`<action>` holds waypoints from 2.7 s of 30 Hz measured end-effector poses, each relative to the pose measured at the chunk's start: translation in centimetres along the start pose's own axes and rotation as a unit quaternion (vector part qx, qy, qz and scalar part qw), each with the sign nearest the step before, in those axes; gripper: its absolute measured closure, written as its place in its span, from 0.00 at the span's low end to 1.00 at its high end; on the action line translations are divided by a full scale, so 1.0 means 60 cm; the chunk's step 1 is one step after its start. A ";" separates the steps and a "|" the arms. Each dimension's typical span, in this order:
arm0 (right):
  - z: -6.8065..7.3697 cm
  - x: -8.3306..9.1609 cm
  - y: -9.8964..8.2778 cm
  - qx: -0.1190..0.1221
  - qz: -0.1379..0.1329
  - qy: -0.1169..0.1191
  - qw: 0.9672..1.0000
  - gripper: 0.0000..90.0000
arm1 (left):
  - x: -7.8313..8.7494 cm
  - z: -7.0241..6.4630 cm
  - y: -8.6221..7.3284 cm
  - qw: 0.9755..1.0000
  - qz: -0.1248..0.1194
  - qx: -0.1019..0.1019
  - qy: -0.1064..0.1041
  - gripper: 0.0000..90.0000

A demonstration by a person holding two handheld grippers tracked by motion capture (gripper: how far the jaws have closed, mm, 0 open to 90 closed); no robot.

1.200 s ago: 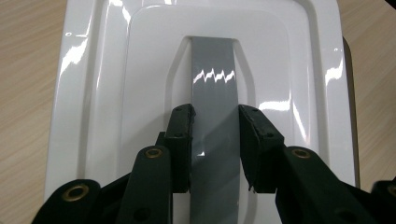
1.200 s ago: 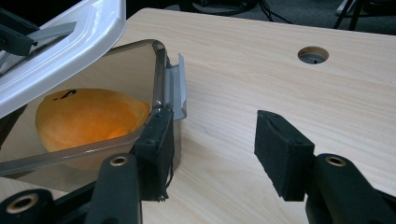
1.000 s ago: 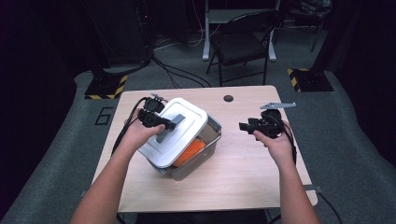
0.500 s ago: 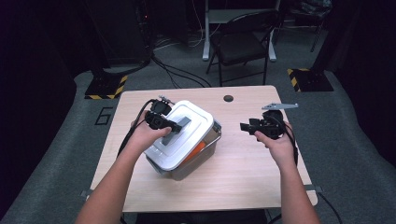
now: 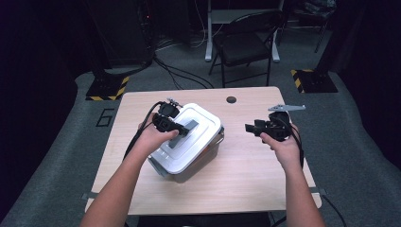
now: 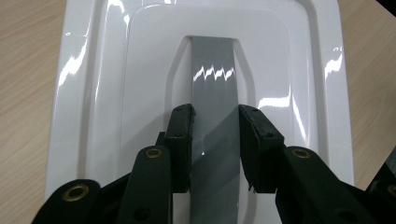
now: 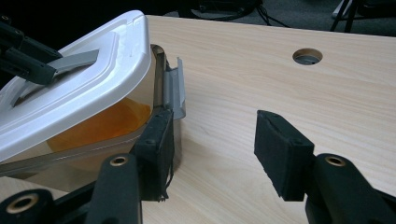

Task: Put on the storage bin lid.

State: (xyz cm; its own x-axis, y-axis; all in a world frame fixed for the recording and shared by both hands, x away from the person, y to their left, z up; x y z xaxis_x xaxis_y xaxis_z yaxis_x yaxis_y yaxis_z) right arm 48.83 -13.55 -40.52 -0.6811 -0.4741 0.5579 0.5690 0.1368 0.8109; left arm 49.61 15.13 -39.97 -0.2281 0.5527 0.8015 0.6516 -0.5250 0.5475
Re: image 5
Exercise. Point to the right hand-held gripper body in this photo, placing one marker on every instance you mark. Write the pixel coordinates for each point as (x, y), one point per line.
(279, 126)

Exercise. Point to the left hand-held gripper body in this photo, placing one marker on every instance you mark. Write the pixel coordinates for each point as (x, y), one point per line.
(165, 118)

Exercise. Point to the clear plastic storage container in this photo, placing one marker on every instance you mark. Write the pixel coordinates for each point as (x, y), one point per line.
(201, 160)

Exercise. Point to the person's right hand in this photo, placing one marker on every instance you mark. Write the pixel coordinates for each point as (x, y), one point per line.
(285, 151)

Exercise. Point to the person's left hand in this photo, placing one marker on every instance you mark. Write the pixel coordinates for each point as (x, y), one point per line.
(151, 140)

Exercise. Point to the black striped stand base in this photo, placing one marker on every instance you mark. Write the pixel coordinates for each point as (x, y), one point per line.
(315, 82)
(104, 86)

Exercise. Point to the black folding chair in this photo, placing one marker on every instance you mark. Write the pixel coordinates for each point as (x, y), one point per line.
(242, 47)

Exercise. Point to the person's dark clothing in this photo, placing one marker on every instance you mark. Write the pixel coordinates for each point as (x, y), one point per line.
(205, 220)

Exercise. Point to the dark chair with cloth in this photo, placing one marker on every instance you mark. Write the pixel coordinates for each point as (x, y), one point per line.
(315, 8)

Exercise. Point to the grey table edge bracket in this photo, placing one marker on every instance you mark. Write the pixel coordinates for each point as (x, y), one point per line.
(87, 195)
(317, 190)

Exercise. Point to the white metal desk frame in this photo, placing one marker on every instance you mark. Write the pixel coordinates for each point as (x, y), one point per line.
(209, 31)

